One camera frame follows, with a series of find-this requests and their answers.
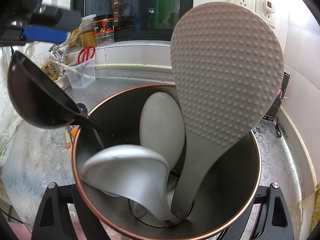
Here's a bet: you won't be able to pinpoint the wooden chopsticks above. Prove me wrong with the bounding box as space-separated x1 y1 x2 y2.
65 127 73 160

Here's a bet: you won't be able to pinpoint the red handled scissors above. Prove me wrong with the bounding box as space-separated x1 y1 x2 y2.
77 46 95 64

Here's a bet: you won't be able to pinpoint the jar with black label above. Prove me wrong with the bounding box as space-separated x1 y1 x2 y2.
93 14 114 47

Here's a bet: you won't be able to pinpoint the white tray with packets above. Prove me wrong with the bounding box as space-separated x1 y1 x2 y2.
41 60 70 90

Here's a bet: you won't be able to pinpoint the white ceramic soup spoon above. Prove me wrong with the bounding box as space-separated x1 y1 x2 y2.
131 91 186 221

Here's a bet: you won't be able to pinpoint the small black measuring spoon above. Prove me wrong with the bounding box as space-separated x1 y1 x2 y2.
76 103 88 114

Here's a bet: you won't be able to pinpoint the red metal utensil canister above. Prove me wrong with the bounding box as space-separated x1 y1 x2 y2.
72 84 261 239

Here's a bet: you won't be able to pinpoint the white dimpled rice paddle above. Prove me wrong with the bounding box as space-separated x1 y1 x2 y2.
170 2 284 220

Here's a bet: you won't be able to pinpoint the jar with yellow contents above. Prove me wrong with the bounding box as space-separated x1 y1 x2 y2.
79 14 97 48

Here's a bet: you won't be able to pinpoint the white MAX plastic spoon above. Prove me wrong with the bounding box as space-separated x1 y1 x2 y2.
80 145 181 227

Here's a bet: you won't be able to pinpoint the smartphone leaning on wall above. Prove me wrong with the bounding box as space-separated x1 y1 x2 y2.
262 72 290 122

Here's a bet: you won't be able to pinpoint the clear plastic bag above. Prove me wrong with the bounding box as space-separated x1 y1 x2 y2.
0 92 22 167

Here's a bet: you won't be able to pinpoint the clear plastic container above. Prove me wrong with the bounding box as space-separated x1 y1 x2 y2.
65 59 95 88

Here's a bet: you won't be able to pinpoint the orange handled peeler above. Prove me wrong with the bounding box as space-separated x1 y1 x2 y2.
71 126 79 137

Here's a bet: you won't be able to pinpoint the yellow snack packet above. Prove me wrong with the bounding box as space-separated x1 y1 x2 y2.
69 28 81 48

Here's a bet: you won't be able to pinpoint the black plastic ladle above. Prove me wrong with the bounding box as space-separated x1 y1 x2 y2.
8 50 126 144

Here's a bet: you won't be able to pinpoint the white switch plug adapter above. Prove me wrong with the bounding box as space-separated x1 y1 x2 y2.
255 0 276 29

